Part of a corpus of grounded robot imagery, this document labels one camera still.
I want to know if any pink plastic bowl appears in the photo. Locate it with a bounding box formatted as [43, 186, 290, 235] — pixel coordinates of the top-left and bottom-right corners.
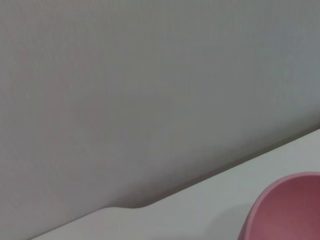
[236, 171, 320, 240]

